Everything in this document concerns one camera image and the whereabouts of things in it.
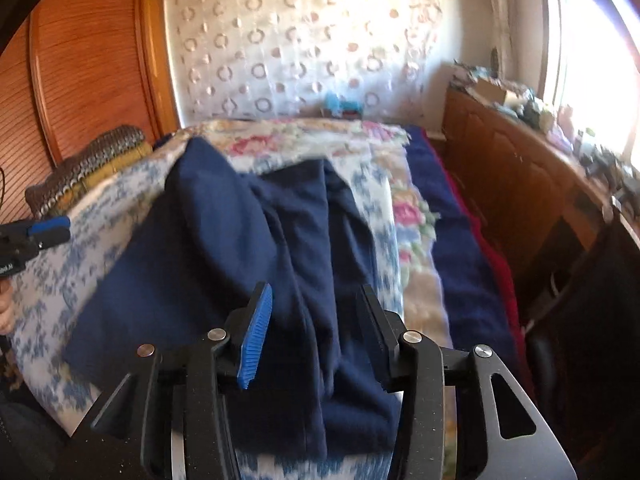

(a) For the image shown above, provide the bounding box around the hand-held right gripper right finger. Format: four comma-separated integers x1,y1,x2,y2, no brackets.
357,285,576,480

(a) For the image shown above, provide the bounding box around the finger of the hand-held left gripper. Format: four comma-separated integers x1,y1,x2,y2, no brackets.
27,228,72,254
27,217,71,235

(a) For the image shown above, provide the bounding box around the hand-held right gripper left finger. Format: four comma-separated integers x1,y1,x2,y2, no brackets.
55,282,273,480

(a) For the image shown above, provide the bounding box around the navy t-shirt orange print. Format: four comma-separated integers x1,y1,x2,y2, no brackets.
62,137,403,461

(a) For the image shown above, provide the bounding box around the person's left hand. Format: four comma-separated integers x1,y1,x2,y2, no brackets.
0,287,16,336

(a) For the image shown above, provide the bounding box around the blue white patterned sheet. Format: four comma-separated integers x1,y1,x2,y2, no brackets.
10,160,406,480

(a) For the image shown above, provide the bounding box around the black dotted cushion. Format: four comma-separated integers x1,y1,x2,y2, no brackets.
25,125,146,218

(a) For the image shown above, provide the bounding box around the navy blanket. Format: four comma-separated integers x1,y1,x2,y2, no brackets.
402,125,521,361

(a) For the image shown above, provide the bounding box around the dark blue blanket red edge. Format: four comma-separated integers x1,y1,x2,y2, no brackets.
420,127,536,396

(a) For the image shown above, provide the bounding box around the wooden wardrobe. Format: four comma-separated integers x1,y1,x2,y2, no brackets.
0,0,181,201

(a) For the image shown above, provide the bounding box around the dark cloth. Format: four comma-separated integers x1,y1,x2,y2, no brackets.
0,390,71,480

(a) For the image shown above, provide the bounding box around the black chair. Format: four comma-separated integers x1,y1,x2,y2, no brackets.
522,205,640,466

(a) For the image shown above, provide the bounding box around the wooden sideboard cabinet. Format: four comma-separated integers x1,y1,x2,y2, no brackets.
442,85,621,291

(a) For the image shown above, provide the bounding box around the blue toy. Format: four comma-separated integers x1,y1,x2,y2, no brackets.
322,92,363,120

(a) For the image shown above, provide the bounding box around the cardboard box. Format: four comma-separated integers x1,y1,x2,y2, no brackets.
470,77,521,106

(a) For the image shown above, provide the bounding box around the clutter of small things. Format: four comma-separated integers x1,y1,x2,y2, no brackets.
450,57,640,211

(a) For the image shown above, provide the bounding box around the circle patterned curtain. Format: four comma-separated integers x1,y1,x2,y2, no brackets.
167,0,496,123

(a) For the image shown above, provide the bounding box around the window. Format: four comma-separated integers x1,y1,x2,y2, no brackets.
540,0,640,156

